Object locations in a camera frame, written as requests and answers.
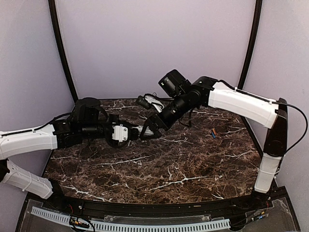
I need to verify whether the right black frame post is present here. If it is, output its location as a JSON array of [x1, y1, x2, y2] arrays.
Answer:
[[238, 0, 263, 89]]

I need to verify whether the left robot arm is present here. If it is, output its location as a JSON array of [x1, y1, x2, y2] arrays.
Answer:
[[0, 98, 128, 211]]

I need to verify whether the left black frame post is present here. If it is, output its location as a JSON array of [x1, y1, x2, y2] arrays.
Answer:
[[48, 0, 78, 103]]

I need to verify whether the black front rail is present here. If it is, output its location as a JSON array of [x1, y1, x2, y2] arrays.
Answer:
[[44, 192, 274, 218]]

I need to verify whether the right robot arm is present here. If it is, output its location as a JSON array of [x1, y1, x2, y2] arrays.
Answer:
[[140, 70, 288, 210]]

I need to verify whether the white slotted cable duct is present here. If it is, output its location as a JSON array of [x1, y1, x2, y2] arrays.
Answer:
[[30, 206, 231, 232]]

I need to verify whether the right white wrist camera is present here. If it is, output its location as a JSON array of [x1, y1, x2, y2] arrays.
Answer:
[[136, 93, 164, 113]]

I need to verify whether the white remote control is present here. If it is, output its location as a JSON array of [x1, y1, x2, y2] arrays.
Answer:
[[131, 125, 155, 136]]

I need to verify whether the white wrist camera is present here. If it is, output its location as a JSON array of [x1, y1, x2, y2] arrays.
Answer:
[[136, 93, 164, 113], [112, 124, 140, 142]]

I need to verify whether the black frame post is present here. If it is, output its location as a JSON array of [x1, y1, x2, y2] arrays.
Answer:
[[238, 0, 263, 89], [48, 0, 78, 103]]

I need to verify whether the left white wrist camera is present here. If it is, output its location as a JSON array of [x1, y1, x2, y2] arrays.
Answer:
[[112, 124, 140, 142]]

